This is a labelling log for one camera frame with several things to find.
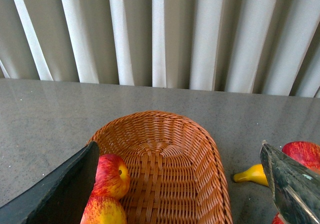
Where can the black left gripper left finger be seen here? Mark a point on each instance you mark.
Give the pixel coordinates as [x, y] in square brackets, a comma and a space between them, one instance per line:
[61, 196]

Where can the worn left gripper right finger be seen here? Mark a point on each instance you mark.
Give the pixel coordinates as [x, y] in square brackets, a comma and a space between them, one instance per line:
[294, 187]

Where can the yellow banana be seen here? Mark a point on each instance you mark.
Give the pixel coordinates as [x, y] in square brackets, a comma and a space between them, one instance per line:
[254, 174]

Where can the red yellow apple lower left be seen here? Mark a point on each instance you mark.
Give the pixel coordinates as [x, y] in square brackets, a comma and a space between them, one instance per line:
[104, 209]

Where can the red yellow apple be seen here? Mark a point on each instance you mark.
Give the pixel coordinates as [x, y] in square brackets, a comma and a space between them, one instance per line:
[104, 209]
[112, 177]

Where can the red yellow apple upper left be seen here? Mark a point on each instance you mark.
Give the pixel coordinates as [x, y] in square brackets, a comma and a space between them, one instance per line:
[112, 177]

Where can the left wicker basket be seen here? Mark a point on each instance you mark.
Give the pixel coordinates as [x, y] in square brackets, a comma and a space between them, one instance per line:
[176, 171]

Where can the white pleated curtain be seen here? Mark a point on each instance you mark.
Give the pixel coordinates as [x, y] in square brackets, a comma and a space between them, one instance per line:
[245, 46]

